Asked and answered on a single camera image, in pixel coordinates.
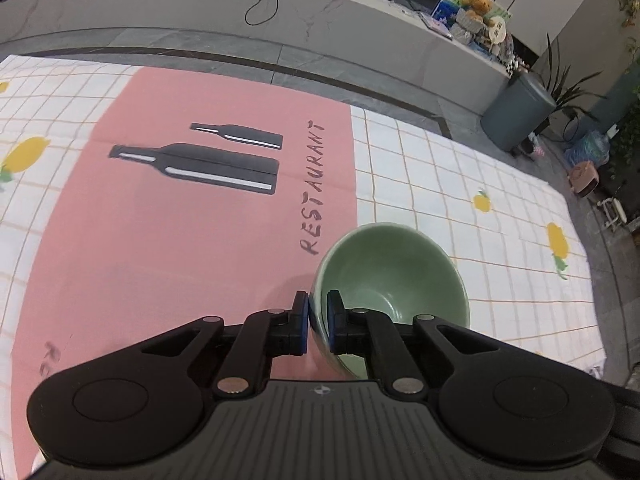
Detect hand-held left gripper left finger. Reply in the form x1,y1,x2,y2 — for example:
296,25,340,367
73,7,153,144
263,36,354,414
142,290,310,397

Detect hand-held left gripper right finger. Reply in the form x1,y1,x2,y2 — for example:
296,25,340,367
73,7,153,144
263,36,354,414
326,290,501,397

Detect green ceramic bowl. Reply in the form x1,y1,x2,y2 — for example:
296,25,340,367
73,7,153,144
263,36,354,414
308,222,471,382

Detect pink printed placemat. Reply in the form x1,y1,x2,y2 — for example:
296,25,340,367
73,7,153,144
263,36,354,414
10,67,362,480

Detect lemon print tablecloth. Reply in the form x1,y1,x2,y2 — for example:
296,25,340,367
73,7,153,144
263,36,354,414
0,52,609,480

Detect grey trash can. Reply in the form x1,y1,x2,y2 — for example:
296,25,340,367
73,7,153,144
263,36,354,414
481,72,557,153

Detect pink plastic container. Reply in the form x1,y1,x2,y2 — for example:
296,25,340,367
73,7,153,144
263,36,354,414
570,160,601,196

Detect grey marble bench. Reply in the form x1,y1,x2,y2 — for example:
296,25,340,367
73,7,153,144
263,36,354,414
0,0,517,117

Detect white stool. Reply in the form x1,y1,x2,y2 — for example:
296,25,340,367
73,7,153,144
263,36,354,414
597,199,629,231

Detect blue water jug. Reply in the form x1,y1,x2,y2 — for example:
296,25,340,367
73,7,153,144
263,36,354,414
565,130,611,169

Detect woven basket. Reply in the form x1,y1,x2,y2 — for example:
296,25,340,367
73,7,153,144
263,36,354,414
454,10,486,42

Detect tall leafy houseplant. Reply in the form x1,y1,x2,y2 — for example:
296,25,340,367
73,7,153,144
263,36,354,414
537,35,609,122

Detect white round fan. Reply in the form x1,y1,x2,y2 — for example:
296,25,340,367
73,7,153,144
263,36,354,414
487,15,509,44

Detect hanging vine plant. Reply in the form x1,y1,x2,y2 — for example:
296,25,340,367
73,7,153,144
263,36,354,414
615,0,640,61

